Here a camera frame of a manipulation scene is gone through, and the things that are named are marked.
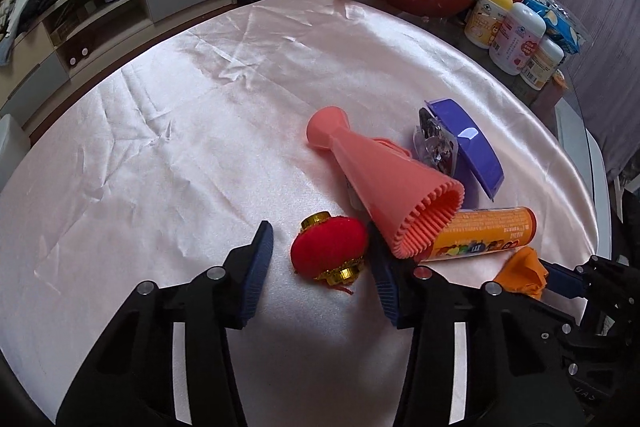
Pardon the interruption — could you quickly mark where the blue snack bag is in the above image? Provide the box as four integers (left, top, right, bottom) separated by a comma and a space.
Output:
520, 0, 586, 55

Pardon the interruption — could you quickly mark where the pink label white bottle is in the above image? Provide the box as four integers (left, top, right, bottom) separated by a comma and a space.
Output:
489, 2, 547, 76

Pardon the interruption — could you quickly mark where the yellow cap white bottle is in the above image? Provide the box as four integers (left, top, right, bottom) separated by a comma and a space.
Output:
464, 0, 513, 50

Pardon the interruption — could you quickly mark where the clear blister pack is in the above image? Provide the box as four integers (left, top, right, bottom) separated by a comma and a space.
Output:
412, 108, 460, 178

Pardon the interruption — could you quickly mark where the small white bottle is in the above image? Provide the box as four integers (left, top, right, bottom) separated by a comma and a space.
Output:
520, 38, 565, 90

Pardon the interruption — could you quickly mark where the pink satin tablecloth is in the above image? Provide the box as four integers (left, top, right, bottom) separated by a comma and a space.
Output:
0, 0, 601, 427

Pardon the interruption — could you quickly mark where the white round bin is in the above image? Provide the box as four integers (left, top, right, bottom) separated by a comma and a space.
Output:
0, 114, 28, 192

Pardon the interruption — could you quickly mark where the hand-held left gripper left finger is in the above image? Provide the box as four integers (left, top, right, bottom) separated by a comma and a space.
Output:
55, 221, 275, 427

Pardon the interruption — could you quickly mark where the orange paper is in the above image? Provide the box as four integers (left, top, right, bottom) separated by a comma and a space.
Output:
492, 247, 549, 300

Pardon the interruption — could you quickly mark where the purple plastic dish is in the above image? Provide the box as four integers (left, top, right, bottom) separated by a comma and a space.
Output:
424, 98, 504, 198

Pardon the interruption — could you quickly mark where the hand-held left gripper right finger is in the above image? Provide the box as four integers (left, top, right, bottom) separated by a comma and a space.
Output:
366, 222, 586, 427

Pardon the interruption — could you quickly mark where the small yellow box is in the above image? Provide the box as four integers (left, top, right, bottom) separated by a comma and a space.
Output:
550, 74, 568, 105

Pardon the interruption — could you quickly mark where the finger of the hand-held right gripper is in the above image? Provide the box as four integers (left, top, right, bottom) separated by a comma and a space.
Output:
539, 254, 640, 310
515, 294, 601, 360

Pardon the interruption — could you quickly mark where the pink silicone cone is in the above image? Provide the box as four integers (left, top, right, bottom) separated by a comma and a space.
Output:
306, 107, 466, 260

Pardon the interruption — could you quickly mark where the red fabric lantern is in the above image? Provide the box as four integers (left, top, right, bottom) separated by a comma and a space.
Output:
290, 213, 370, 294

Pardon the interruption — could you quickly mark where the glass coffee table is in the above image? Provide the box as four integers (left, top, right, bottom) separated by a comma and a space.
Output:
325, 0, 581, 108

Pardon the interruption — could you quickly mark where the orange printed tube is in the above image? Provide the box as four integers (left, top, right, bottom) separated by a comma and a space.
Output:
415, 206, 537, 263

